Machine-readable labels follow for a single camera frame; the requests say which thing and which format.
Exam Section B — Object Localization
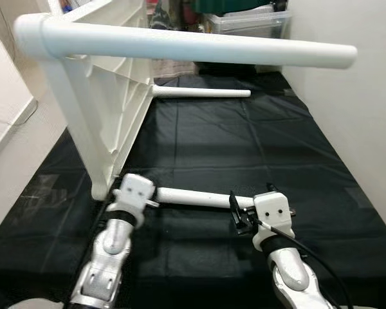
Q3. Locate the white plastic table leg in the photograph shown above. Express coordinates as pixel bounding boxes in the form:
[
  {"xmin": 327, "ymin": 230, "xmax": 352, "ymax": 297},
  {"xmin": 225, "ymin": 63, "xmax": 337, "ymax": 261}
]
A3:
[
  {"xmin": 151, "ymin": 87, "xmax": 252, "ymax": 99},
  {"xmin": 13, "ymin": 13, "xmax": 359, "ymax": 70},
  {"xmin": 153, "ymin": 187, "xmax": 257, "ymax": 211}
]

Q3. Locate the white plastic table top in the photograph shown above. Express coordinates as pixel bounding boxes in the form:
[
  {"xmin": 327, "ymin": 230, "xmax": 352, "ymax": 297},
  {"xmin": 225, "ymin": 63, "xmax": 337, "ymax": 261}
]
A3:
[{"xmin": 13, "ymin": 0, "xmax": 155, "ymax": 201}]

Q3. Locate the black tablecloth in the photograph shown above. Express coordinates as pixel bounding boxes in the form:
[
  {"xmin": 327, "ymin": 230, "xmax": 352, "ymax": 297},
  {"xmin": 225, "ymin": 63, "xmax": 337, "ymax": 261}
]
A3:
[{"xmin": 0, "ymin": 70, "xmax": 386, "ymax": 306}]

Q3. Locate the grey stone ledge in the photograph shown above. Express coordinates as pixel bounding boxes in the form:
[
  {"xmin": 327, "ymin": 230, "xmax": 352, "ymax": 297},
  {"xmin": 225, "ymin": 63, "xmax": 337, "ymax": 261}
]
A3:
[{"xmin": 151, "ymin": 58, "xmax": 197, "ymax": 78}]

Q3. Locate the clear plastic storage box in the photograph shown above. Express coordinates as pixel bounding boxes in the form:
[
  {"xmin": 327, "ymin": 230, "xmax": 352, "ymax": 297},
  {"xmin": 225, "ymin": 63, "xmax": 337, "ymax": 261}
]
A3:
[{"xmin": 206, "ymin": 10, "xmax": 293, "ymax": 39}]

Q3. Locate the green plastic lid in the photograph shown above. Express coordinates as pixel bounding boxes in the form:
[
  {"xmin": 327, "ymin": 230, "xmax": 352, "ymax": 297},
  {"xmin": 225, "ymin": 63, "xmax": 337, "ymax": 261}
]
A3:
[{"xmin": 193, "ymin": 0, "xmax": 287, "ymax": 15}]

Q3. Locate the dark bag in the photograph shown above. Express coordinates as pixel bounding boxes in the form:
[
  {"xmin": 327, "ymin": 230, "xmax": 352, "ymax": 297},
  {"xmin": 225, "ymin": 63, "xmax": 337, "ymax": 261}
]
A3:
[{"xmin": 148, "ymin": 0, "xmax": 197, "ymax": 30}]

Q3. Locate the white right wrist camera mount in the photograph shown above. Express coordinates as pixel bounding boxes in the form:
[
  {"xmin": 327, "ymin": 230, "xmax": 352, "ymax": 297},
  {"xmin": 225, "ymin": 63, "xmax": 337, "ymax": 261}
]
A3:
[{"xmin": 251, "ymin": 192, "xmax": 295, "ymax": 250}]

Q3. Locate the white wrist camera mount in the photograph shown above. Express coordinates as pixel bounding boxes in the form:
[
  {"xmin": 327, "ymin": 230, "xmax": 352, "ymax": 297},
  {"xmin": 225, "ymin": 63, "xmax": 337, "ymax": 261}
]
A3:
[
  {"xmin": 113, "ymin": 174, "xmax": 160, "ymax": 223},
  {"xmin": 251, "ymin": 192, "xmax": 295, "ymax": 250}
]

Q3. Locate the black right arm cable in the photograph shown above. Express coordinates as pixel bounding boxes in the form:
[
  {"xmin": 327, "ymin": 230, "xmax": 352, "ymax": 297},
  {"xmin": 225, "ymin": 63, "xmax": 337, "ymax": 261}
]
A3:
[{"xmin": 257, "ymin": 219, "xmax": 354, "ymax": 309}]

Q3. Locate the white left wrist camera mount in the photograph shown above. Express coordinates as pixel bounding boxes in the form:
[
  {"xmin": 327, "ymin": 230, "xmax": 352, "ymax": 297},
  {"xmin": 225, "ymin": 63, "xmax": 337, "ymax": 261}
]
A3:
[{"xmin": 113, "ymin": 174, "xmax": 160, "ymax": 223}]

